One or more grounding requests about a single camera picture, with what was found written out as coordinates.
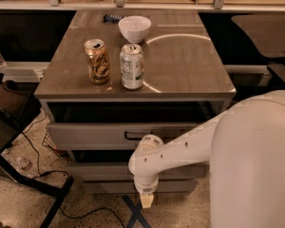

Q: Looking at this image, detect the black office chair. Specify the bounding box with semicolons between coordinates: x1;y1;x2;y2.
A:
232;13;285;85

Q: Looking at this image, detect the grey drawer cabinet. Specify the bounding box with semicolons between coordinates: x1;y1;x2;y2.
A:
34;9;238;196

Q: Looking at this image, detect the grey drawer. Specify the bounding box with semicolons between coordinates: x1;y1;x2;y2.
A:
47;123;196;150
83;180;198;194
69;150;209;181

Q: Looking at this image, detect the blue snack bar wrapper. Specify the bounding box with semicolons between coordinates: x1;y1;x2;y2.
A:
104;14;124;24

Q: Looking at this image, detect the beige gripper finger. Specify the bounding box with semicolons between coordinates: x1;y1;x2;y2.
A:
140;194;154;209

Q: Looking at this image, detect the clear plastic bottle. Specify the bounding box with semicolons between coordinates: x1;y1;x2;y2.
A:
16;157;32;171

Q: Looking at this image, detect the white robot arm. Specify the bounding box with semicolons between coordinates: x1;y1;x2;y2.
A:
128;90;285;228

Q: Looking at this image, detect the blue tape cross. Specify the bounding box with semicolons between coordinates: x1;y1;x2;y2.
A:
122;195;152;228

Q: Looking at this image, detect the white bowl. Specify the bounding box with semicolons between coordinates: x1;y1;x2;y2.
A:
118;16;152;43

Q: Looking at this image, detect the gold crumpled soda can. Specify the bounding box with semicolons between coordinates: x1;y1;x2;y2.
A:
84;39;110;85

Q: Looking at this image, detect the brown bag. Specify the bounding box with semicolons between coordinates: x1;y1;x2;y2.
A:
0;81;41;130

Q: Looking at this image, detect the wire basket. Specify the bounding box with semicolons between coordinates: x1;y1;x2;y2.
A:
42;132;67;157

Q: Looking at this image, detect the white green soda can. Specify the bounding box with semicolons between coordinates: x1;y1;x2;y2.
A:
120;44;143;90

